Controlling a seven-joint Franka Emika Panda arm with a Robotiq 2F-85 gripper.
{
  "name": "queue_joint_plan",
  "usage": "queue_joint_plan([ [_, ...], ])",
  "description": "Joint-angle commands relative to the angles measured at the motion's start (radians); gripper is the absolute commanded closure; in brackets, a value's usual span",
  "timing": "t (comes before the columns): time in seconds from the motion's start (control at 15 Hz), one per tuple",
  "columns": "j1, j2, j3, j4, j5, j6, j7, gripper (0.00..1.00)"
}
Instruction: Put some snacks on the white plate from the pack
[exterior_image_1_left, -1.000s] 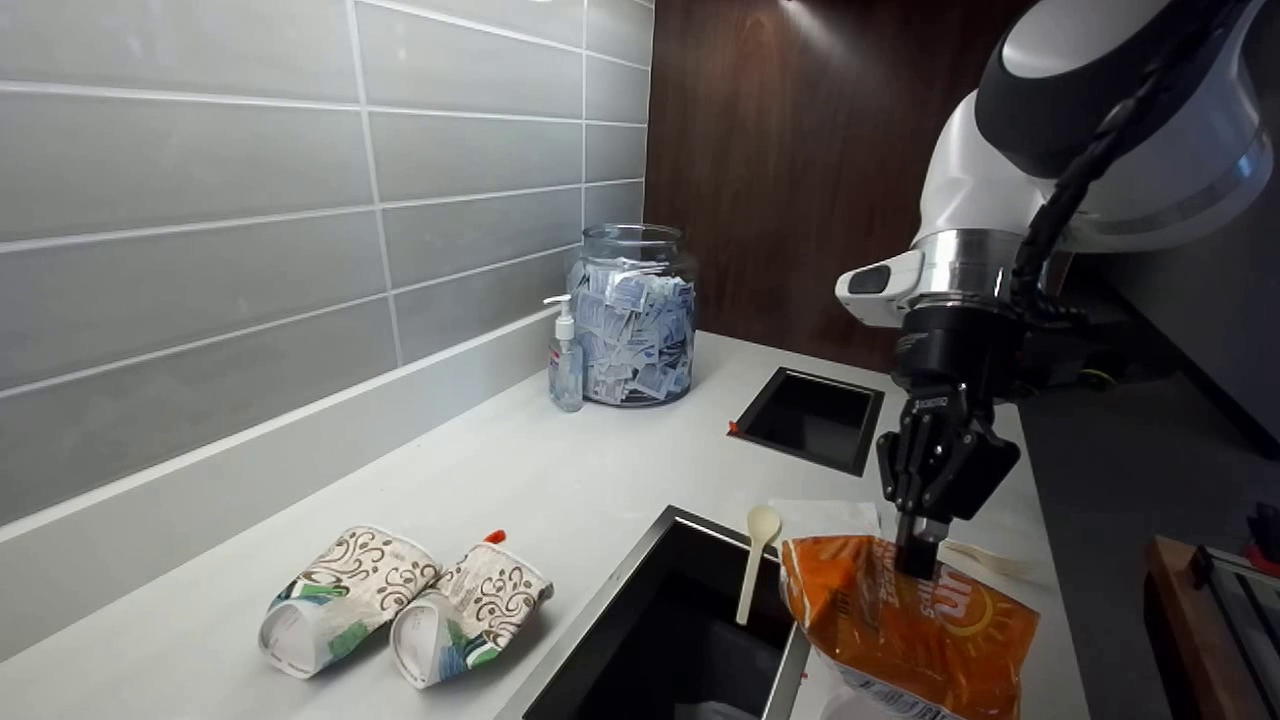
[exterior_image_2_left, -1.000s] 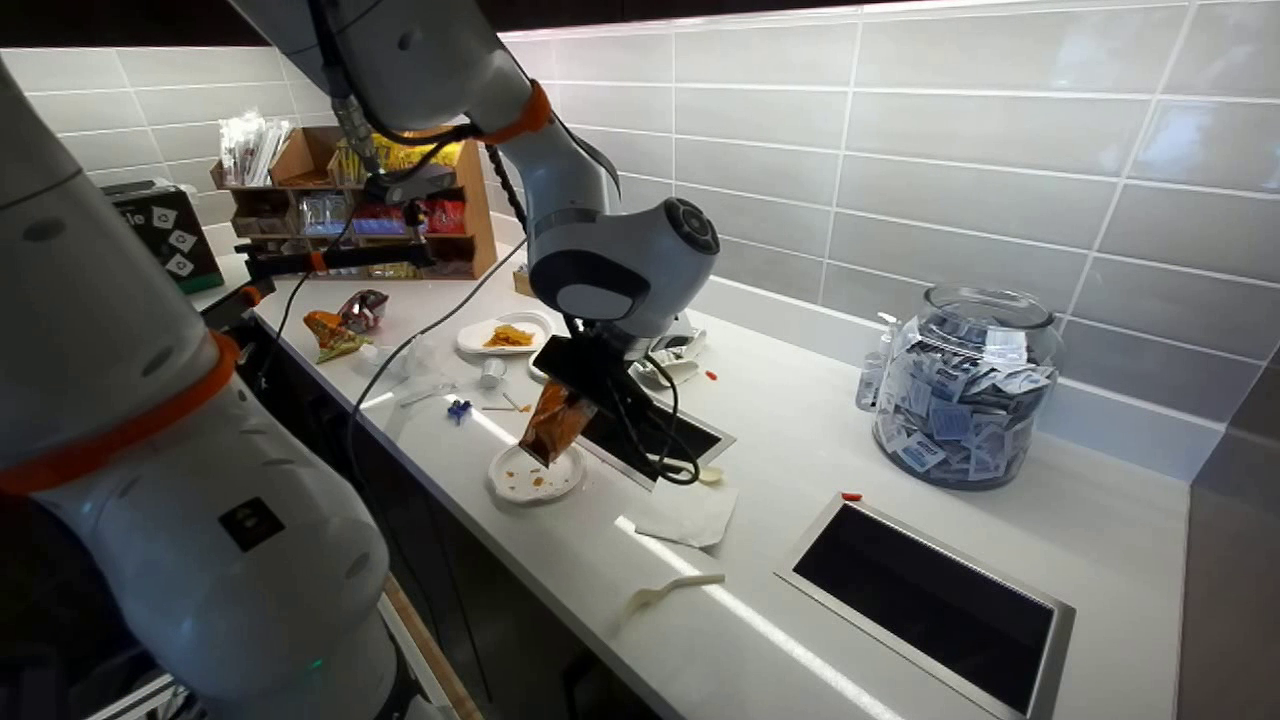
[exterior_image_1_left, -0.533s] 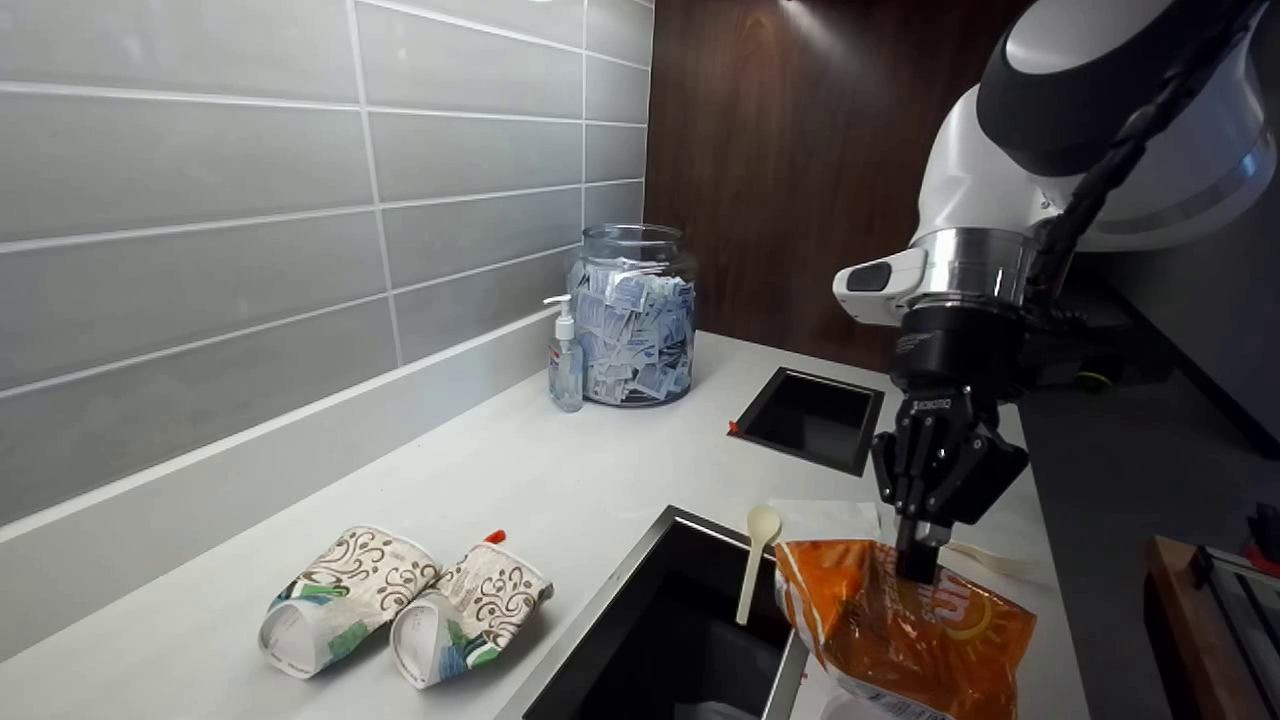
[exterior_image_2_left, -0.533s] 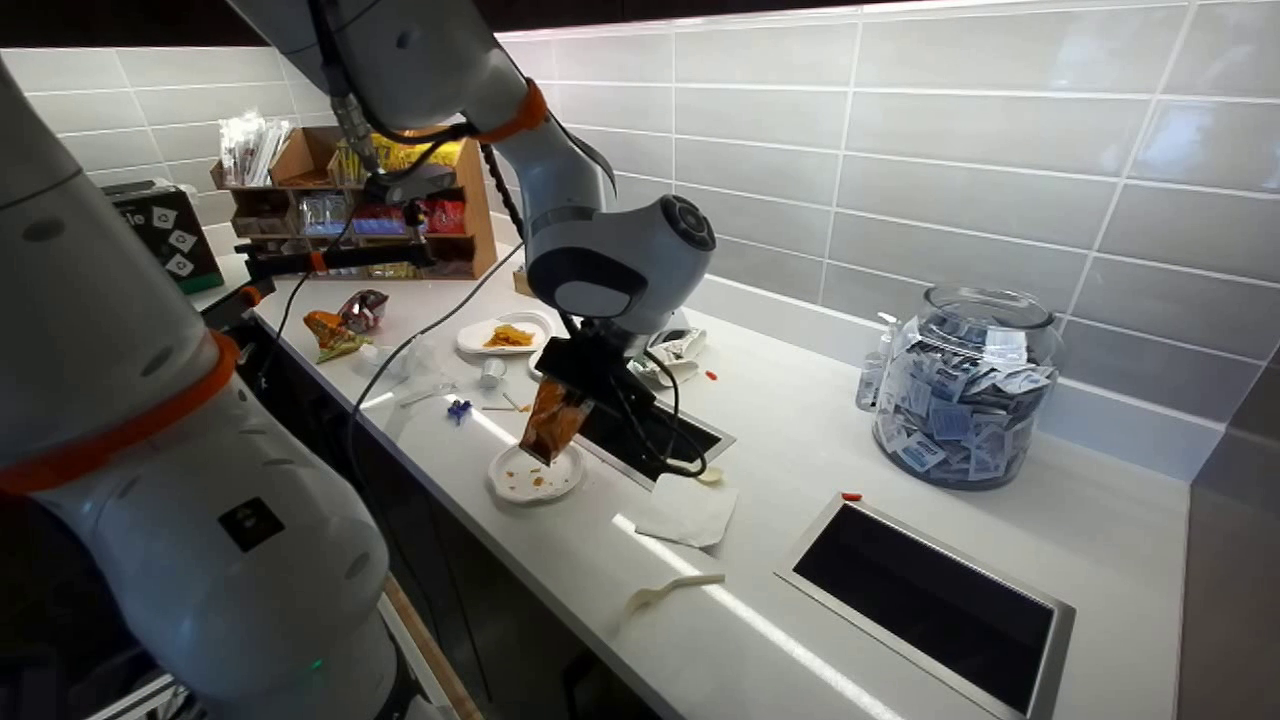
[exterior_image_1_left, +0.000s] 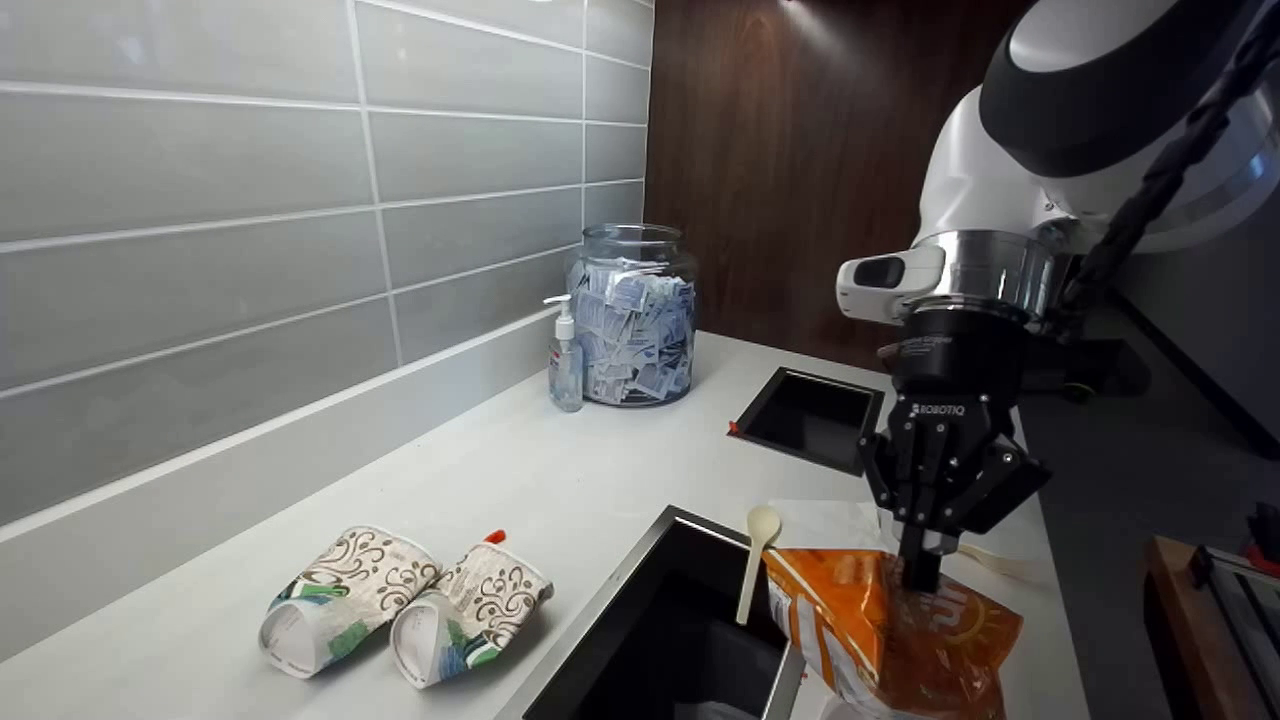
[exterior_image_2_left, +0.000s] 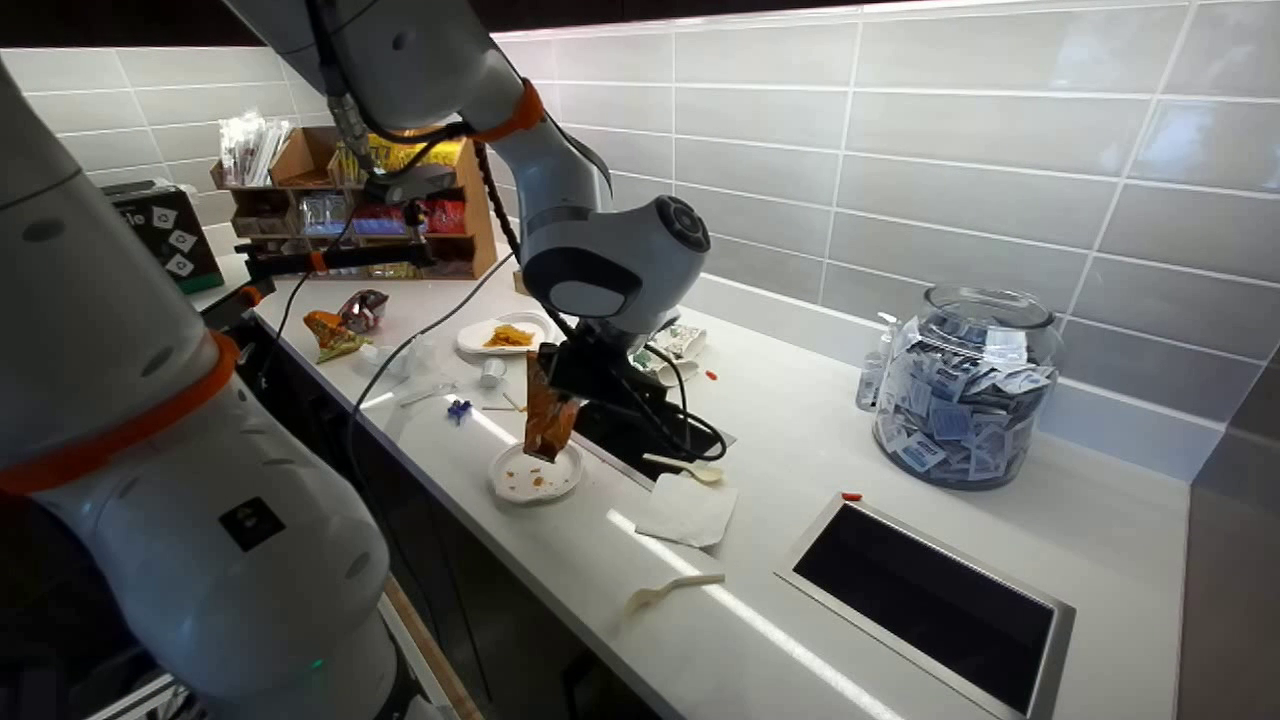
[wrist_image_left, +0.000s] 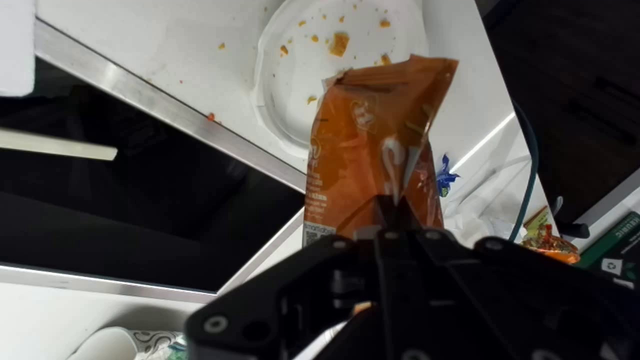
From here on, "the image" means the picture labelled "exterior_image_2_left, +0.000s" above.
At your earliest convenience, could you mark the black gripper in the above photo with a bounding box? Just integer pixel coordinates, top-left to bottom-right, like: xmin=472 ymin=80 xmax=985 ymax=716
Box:
xmin=536 ymin=323 xmax=674 ymax=416

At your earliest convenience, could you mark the orange snack pack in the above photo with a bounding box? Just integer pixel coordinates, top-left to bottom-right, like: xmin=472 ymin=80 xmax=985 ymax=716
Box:
xmin=520 ymin=347 xmax=591 ymax=464

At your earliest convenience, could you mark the small plate with orange snack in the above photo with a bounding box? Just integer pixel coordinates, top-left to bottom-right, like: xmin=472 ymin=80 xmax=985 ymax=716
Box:
xmin=454 ymin=313 xmax=554 ymax=359

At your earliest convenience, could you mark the white paper plate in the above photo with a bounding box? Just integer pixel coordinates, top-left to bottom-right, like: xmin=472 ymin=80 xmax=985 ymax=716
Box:
xmin=489 ymin=441 xmax=587 ymax=506

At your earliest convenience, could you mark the white plastic spoon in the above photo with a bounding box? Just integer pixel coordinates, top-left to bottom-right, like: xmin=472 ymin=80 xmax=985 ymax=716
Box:
xmin=642 ymin=452 xmax=729 ymax=488

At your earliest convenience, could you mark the white paper napkin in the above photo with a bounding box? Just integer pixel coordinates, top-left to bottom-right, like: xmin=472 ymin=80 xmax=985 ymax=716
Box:
xmin=635 ymin=472 xmax=741 ymax=550

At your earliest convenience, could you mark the wooden organizer shelf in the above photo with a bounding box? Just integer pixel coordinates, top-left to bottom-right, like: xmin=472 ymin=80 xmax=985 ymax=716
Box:
xmin=216 ymin=119 xmax=502 ymax=282

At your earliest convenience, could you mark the crumpled orange purple wrapper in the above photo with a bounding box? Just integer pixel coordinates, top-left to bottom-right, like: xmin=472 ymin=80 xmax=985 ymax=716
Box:
xmin=301 ymin=286 xmax=392 ymax=368

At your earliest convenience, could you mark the white plastic fork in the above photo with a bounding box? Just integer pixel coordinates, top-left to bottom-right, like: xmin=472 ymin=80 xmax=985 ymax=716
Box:
xmin=628 ymin=573 xmax=729 ymax=616

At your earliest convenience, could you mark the white plastic bag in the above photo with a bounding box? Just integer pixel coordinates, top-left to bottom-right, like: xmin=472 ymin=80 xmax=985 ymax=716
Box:
xmin=216 ymin=106 xmax=294 ymax=193

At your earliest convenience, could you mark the glass jar with packets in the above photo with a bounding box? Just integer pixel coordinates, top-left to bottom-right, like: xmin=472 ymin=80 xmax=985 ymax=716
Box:
xmin=872 ymin=281 xmax=1064 ymax=491

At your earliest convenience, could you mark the steel framed counter opening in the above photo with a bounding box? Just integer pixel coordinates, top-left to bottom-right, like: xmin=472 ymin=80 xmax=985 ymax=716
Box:
xmin=776 ymin=491 xmax=1078 ymax=720

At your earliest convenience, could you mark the thin dark cable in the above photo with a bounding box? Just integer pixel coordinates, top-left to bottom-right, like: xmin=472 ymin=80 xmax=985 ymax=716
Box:
xmin=349 ymin=252 xmax=518 ymax=431

